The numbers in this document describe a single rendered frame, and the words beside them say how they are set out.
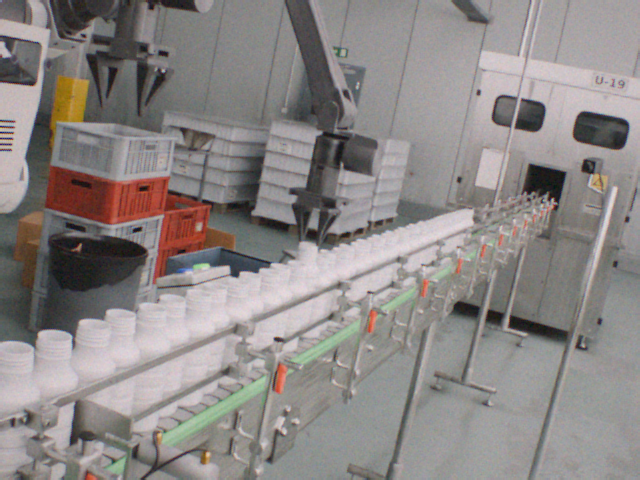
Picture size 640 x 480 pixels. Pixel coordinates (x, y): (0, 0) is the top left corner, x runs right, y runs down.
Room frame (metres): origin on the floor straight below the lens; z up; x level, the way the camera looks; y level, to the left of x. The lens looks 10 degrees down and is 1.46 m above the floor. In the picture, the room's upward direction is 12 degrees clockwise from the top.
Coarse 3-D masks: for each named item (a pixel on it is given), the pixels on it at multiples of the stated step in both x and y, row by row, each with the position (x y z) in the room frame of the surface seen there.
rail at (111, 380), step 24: (384, 264) 1.84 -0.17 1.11; (336, 288) 1.53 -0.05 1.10; (384, 288) 1.89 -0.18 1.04; (264, 312) 1.21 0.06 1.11; (216, 336) 1.06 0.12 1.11; (288, 336) 1.33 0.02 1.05; (168, 360) 0.94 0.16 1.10; (96, 384) 0.80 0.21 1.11; (192, 384) 1.02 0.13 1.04; (144, 408) 0.91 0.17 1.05
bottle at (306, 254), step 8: (304, 248) 1.44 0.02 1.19; (312, 248) 1.44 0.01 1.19; (304, 256) 1.44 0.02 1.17; (312, 256) 1.44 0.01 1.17; (312, 264) 1.44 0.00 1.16; (312, 272) 1.43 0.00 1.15; (304, 280) 1.43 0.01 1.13; (312, 280) 1.43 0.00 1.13; (312, 288) 1.44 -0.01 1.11; (304, 312) 1.43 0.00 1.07; (304, 320) 1.43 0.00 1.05
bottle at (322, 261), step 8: (320, 256) 1.52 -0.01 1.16; (320, 264) 1.49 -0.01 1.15; (320, 272) 1.49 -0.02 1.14; (320, 280) 1.48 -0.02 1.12; (328, 280) 1.50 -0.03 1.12; (320, 288) 1.48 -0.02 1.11; (320, 296) 1.48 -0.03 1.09; (312, 304) 1.48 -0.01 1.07; (320, 304) 1.48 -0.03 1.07; (312, 312) 1.48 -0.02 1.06; (320, 312) 1.49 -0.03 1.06; (312, 320) 1.48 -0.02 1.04; (320, 328) 1.50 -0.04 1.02; (304, 336) 1.48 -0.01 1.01; (312, 336) 1.48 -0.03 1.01
